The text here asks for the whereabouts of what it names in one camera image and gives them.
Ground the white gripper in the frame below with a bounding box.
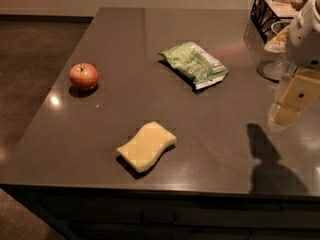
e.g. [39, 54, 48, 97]
[269, 0, 320, 126]

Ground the yellow sponge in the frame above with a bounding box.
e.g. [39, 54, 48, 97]
[117, 121, 177, 173]

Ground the green jalapeno chip bag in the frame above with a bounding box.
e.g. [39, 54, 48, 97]
[160, 42, 229, 90]

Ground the clear glass jar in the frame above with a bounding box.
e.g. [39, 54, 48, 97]
[244, 21, 297, 82]

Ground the red apple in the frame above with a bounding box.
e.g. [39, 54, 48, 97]
[69, 63, 99, 91]

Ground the dark cabinet drawer front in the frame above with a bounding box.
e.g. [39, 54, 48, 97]
[40, 195, 320, 240]

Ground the black wire basket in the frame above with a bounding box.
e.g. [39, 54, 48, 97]
[250, 0, 303, 42]

